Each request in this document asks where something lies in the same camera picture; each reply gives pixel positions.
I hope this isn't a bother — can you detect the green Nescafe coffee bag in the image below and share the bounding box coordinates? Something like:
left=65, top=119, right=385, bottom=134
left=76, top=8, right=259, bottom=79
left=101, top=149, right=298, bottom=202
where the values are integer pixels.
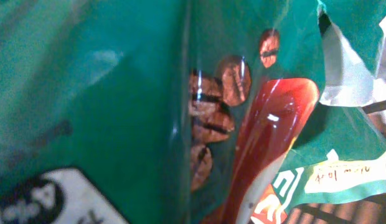
left=0, top=0, right=386, bottom=223

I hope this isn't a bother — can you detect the dark grey plastic basket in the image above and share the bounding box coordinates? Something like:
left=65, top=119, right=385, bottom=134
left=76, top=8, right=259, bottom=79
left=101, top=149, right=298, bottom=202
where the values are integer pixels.
left=284, top=194, right=386, bottom=223

